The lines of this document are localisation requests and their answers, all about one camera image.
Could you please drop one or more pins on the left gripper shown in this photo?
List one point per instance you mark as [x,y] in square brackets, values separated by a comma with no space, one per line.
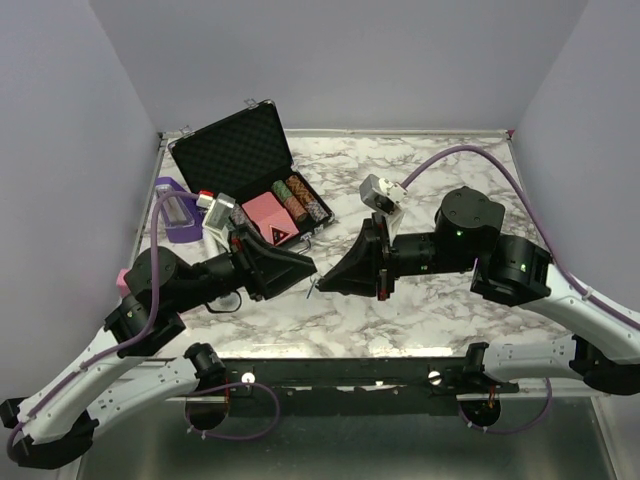
[282,270]

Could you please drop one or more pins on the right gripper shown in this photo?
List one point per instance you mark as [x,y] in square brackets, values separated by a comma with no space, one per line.
[359,273]

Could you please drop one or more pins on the blue key tag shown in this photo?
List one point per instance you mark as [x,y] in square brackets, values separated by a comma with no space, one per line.
[311,288]

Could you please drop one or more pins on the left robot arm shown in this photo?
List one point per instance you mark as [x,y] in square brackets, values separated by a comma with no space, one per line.
[57,425]

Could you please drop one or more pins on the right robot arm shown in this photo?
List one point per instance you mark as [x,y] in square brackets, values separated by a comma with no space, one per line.
[508,270]

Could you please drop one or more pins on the pink playing card deck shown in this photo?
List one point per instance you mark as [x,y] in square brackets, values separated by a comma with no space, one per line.
[271,218]

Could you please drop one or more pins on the small grey ball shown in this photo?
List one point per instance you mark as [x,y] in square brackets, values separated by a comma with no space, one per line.
[229,302]

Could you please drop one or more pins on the purple metronome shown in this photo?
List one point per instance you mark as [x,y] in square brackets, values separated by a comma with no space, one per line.
[182,220]

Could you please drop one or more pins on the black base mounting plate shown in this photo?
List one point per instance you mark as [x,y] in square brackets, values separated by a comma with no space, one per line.
[317,387]

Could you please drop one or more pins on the black poker chip case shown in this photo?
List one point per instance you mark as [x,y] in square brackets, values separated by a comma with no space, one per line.
[245,155]

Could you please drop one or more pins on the pink box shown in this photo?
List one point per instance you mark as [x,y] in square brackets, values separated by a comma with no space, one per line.
[121,283]

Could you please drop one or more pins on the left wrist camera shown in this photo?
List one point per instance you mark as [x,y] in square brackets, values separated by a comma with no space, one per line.
[217,221]

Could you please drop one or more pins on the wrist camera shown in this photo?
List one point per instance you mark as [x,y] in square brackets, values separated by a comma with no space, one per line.
[384,197]
[217,221]

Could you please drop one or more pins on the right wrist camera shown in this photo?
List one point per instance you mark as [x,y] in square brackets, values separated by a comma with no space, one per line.
[384,197]

